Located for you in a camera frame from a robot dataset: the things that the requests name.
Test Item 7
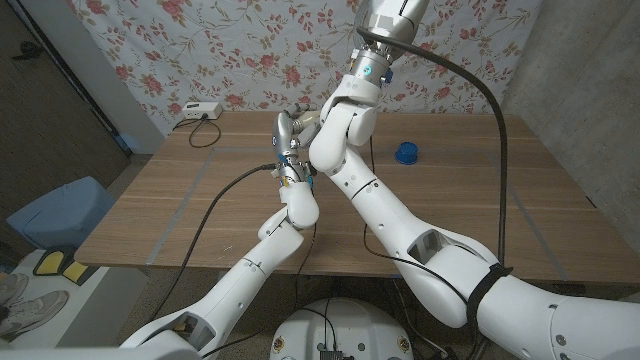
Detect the black door hook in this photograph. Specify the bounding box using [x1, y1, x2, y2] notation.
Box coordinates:
[12, 41, 45, 62]

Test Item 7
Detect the white floor platform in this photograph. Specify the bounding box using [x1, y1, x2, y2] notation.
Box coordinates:
[0, 248, 150, 350]

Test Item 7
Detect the yellow black slipper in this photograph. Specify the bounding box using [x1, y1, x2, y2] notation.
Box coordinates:
[32, 249, 66, 277]
[62, 260, 90, 284]

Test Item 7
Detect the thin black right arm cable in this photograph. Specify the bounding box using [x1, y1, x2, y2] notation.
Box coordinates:
[362, 134, 471, 309]

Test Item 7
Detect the white power adapter box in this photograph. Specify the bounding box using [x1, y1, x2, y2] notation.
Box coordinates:
[181, 101, 224, 121]

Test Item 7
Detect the floral backdrop cloth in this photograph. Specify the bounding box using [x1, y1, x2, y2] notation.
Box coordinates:
[67, 0, 544, 139]

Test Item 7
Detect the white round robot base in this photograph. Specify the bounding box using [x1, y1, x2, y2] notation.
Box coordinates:
[269, 297, 415, 360]

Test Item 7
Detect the black power cord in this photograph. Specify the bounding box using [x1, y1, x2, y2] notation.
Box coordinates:
[172, 115, 223, 150]

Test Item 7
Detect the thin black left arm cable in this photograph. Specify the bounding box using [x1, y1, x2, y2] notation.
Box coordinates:
[199, 222, 318, 359]

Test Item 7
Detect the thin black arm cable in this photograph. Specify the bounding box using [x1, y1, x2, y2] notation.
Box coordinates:
[362, 134, 471, 309]
[199, 222, 318, 359]

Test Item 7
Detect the blue plastic bin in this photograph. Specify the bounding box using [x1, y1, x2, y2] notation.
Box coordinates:
[6, 175, 117, 251]

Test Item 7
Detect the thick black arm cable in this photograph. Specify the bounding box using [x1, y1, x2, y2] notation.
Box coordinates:
[148, 162, 279, 324]
[354, 27, 509, 269]

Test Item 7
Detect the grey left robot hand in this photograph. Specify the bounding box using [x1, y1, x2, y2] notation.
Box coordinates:
[271, 102, 324, 185]

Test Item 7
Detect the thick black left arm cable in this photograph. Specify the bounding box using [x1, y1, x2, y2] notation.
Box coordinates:
[148, 162, 279, 324]

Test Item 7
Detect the black cable on base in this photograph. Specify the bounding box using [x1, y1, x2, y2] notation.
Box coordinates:
[299, 298, 337, 351]

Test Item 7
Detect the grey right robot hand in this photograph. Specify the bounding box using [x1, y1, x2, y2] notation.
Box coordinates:
[353, 0, 431, 62]

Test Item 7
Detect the grey sneaker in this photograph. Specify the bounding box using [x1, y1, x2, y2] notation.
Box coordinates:
[0, 272, 29, 307]
[0, 289, 69, 337]

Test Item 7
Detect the blue bottle cap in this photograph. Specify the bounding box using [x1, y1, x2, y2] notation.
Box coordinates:
[394, 141, 419, 166]

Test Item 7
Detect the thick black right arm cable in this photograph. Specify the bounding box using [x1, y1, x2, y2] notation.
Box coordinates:
[354, 27, 509, 269]

